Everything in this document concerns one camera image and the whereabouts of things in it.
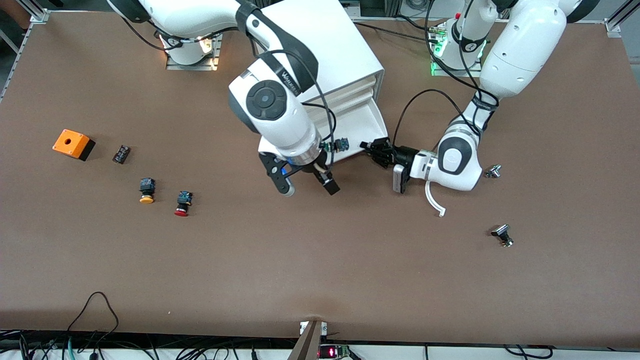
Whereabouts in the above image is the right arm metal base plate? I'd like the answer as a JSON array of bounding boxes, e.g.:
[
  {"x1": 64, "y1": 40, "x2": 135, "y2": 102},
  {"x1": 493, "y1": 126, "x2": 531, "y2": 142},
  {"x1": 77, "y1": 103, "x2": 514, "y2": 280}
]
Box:
[{"x1": 166, "y1": 34, "x2": 224, "y2": 71}]

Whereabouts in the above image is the black cable behind cabinet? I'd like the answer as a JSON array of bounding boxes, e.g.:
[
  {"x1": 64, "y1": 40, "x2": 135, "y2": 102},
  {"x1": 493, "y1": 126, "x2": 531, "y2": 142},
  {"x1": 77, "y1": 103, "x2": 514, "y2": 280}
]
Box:
[{"x1": 354, "y1": 20, "x2": 433, "y2": 42}]

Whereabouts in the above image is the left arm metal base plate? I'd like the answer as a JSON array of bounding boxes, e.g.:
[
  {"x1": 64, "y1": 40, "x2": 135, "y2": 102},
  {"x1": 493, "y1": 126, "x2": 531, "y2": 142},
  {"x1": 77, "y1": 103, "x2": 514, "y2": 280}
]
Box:
[{"x1": 430, "y1": 20, "x2": 484, "y2": 78}]

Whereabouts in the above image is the red LED display module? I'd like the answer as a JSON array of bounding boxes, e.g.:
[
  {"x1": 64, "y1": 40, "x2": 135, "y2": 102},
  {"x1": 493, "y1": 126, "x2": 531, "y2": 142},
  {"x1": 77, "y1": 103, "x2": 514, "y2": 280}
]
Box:
[{"x1": 318, "y1": 344, "x2": 362, "y2": 360}]

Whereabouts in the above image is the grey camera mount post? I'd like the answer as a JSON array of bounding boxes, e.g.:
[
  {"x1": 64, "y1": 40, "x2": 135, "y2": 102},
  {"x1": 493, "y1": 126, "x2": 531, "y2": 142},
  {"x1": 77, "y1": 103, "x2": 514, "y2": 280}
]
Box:
[{"x1": 287, "y1": 320, "x2": 328, "y2": 360}]

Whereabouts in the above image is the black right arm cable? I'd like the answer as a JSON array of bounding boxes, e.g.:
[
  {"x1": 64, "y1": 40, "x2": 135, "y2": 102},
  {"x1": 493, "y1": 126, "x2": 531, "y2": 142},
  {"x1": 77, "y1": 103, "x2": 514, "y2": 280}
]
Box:
[{"x1": 259, "y1": 49, "x2": 337, "y2": 168}]

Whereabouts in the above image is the white plastic drawer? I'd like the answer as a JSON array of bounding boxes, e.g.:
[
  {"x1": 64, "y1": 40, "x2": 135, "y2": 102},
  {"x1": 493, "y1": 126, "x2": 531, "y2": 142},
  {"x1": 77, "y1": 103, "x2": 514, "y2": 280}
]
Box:
[
  {"x1": 322, "y1": 85, "x2": 376, "y2": 108},
  {"x1": 320, "y1": 97, "x2": 389, "y2": 166},
  {"x1": 320, "y1": 74, "x2": 378, "y2": 98}
]

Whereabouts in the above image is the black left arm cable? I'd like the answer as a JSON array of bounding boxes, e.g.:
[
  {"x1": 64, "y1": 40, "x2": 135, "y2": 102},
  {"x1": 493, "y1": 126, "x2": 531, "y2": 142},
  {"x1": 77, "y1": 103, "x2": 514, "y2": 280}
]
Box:
[{"x1": 392, "y1": 0, "x2": 498, "y2": 151}]

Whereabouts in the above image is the white drawer cabinet housing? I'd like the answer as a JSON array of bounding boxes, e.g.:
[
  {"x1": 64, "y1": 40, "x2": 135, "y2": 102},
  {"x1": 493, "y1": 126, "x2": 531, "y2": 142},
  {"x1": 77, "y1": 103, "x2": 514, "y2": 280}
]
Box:
[{"x1": 250, "y1": 0, "x2": 386, "y2": 111}]

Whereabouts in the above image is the green push button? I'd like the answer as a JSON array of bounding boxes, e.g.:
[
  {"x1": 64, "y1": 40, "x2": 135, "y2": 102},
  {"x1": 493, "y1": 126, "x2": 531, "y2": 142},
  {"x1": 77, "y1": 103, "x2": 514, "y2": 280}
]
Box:
[{"x1": 321, "y1": 137, "x2": 350, "y2": 153}]

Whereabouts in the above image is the black looped cable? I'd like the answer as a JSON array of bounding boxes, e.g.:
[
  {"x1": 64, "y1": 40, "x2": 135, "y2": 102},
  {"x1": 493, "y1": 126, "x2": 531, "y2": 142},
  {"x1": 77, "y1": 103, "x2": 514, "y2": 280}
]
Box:
[{"x1": 66, "y1": 291, "x2": 121, "y2": 346}]

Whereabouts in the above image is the red push button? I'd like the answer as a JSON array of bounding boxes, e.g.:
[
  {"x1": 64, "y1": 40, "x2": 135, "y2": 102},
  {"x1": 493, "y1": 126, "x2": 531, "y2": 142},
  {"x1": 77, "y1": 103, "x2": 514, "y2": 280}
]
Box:
[{"x1": 174, "y1": 190, "x2": 194, "y2": 217}]

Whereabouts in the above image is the yellow push button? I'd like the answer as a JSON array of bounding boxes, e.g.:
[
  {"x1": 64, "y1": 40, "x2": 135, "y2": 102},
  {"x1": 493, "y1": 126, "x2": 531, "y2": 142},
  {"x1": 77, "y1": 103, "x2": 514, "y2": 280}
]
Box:
[{"x1": 138, "y1": 177, "x2": 156, "y2": 205}]

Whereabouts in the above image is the aluminium frame profile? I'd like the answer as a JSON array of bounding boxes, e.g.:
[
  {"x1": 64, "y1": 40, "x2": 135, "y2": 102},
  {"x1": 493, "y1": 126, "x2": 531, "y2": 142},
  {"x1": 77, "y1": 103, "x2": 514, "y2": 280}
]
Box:
[
  {"x1": 603, "y1": 0, "x2": 640, "y2": 33},
  {"x1": 17, "y1": 0, "x2": 52, "y2": 24}
]

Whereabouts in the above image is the white curved plastic arc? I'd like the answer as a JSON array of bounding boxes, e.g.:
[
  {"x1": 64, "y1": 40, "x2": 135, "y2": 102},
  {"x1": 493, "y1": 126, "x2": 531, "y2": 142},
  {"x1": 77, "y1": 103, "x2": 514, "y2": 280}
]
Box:
[{"x1": 425, "y1": 180, "x2": 447, "y2": 218}]

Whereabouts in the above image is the orange button enclosure box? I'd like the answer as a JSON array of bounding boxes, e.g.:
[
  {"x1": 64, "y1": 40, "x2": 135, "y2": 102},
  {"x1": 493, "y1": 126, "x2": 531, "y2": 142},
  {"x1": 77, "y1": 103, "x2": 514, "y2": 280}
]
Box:
[{"x1": 52, "y1": 129, "x2": 96, "y2": 162}]

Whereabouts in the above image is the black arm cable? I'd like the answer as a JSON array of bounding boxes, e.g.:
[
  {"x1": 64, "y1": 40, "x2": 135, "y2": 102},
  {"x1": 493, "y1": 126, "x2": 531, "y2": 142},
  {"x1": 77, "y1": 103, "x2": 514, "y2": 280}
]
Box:
[
  {"x1": 259, "y1": 49, "x2": 337, "y2": 168},
  {"x1": 392, "y1": 0, "x2": 498, "y2": 151}
]

